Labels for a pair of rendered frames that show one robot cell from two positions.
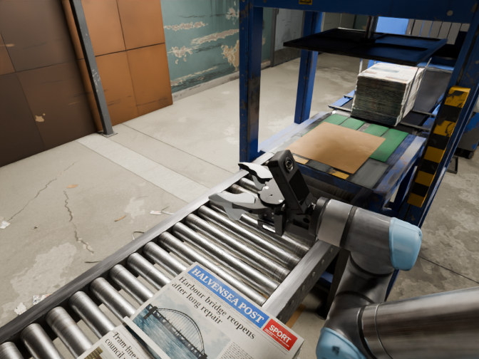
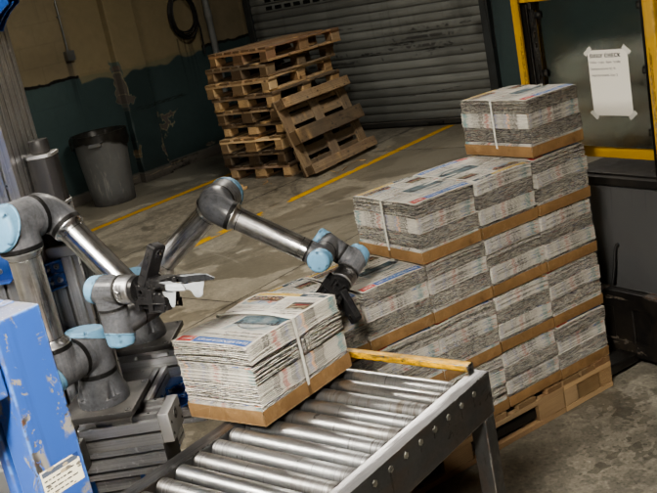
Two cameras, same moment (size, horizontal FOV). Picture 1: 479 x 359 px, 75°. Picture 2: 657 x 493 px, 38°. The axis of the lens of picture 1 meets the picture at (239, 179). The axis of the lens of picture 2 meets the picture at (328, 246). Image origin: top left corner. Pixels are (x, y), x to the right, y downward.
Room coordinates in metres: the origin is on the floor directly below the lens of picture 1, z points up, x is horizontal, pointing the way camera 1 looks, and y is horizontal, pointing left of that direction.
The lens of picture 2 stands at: (2.74, 0.42, 1.88)
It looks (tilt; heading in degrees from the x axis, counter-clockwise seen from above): 16 degrees down; 182
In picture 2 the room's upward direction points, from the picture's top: 11 degrees counter-clockwise
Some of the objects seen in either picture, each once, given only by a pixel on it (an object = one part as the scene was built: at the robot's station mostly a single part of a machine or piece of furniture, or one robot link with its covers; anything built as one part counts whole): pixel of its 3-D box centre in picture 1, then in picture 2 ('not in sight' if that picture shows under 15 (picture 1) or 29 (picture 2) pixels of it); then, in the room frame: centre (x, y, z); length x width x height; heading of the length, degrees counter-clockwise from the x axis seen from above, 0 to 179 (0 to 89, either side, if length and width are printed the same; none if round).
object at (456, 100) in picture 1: (435, 152); not in sight; (0.97, -0.69, 1.05); 0.05 x 0.05 x 0.45; 51
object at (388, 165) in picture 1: (343, 150); not in sight; (1.52, -0.58, 0.75); 0.70 x 0.65 x 0.10; 141
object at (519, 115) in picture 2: not in sight; (537, 246); (-1.07, 1.15, 0.65); 0.39 x 0.30 x 1.29; 33
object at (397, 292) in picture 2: not in sight; (412, 360); (-0.67, 0.54, 0.42); 1.17 x 0.39 x 0.83; 123
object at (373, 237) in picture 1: (380, 239); (107, 291); (0.38, -0.23, 1.21); 0.11 x 0.08 x 0.09; 60
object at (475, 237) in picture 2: not in sight; (418, 241); (-0.74, 0.65, 0.86); 0.38 x 0.29 x 0.04; 34
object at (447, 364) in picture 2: not in sight; (404, 359); (0.22, 0.49, 0.81); 0.43 x 0.03 x 0.02; 51
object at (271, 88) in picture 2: not in sight; (282, 103); (-7.46, -0.07, 0.65); 1.33 x 0.94 x 1.30; 145
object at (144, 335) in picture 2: not in sight; (141, 323); (-0.37, -0.35, 0.87); 0.15 x 0.15 x 0.10
